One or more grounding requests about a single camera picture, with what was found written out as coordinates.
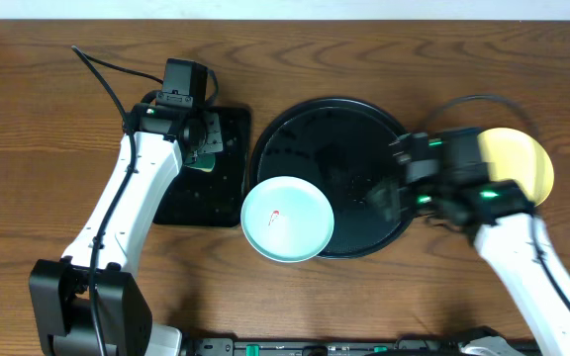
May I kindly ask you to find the rectangular black tray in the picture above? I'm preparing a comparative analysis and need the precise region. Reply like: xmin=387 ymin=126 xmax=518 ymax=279
xmin=153 ymin=107 xmax=251 ymax=227

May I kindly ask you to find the round black tray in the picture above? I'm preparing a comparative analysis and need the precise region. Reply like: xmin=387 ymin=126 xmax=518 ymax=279
xmin=248 ymin=97 xmax=412 ymax=259

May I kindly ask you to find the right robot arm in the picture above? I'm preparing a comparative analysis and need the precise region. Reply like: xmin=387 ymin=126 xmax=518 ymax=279
xmin=366 ymin=129 xmax=570 ymax=355

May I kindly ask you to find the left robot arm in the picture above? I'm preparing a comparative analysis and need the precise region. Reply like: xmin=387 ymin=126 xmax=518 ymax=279
xmin=29 ymin=104 xmax=223 ymax=355

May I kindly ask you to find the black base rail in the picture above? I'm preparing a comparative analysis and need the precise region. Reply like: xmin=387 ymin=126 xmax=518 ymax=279
xmin=179 ymin=336 xmax=541 ymax=356

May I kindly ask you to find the green yellow sponge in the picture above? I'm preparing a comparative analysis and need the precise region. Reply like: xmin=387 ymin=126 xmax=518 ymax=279
xmin=184 ymin=153 xmax=216 ymax=173

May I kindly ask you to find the yellow plate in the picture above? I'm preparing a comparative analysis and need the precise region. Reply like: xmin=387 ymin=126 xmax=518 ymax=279
xmin=478 ymin=128 xmax=554 ymax=206

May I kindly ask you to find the mint plate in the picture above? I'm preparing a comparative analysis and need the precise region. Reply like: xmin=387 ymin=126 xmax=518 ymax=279
xmin=240 ymin=176 xmax=334 ymax=263

